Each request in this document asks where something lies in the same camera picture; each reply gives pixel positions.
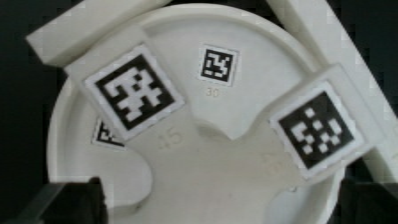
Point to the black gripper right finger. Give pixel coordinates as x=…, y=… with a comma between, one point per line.
x=366, y=203

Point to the white round table top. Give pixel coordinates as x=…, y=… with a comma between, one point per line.
x=91, y=155

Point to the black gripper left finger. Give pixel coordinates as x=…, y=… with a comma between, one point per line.
x=68, y=204

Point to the white cross-shaped table base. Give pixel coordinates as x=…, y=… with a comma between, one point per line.
x=244, y=119

